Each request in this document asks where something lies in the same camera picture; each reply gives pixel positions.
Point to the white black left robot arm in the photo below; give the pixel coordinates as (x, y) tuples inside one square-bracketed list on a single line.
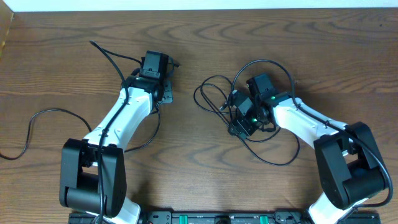
[(93, 175)]

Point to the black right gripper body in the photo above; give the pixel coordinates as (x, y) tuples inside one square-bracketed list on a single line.
[(248, 123)]

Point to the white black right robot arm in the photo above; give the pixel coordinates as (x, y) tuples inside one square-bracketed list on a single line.
[(350, 165)]

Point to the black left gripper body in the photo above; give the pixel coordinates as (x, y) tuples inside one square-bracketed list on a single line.
[(168, 96)]

